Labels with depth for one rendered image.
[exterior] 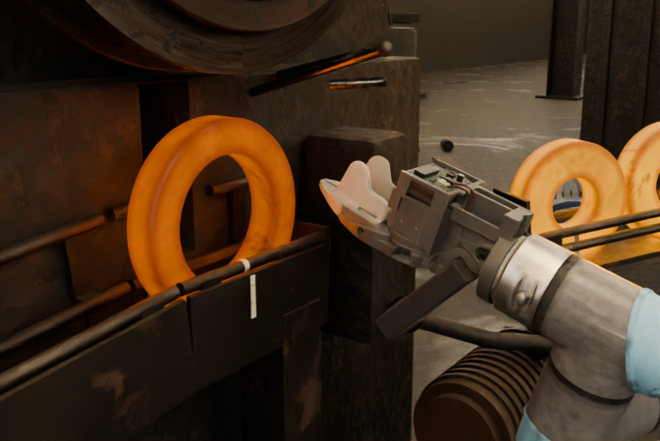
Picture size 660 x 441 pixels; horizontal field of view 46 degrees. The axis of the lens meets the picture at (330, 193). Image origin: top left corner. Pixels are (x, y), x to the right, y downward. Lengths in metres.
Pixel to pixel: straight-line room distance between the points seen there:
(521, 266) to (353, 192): 0.18
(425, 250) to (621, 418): 0.21
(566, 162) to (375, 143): 0.25
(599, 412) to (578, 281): 0.11
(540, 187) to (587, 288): 0.32
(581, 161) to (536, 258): 0.33
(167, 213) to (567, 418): 0.37
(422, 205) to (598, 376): 0.20
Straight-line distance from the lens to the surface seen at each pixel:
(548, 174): 0.95
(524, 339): 0.94
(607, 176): 1.01
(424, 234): 0.69
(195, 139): 0.65
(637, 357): 0.65
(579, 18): 9.40
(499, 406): 0.89
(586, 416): 0.69
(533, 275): 0.66
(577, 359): 0.67
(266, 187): 0.73
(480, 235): 0.69
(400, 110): 1.06
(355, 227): 0.72
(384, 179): 0.76
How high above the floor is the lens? 0.93
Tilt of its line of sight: 13 degrees down
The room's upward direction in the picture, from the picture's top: straight up
